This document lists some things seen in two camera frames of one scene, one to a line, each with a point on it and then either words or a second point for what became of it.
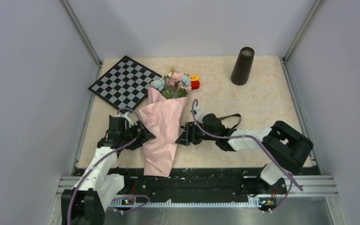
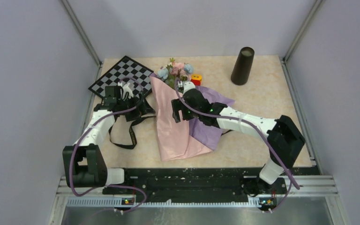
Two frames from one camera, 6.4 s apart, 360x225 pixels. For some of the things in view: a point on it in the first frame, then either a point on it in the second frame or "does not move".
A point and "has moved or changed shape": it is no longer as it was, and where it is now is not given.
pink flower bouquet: [163, 116] → [171, 71]
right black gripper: [189, 135] → [177, 106]
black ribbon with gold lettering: [236, 115] has moved or changed shape
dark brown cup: [241, 72] does not move
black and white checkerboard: [125, 85] does not move
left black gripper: [146, 135] → [145, 108]
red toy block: [195, 85] does not move
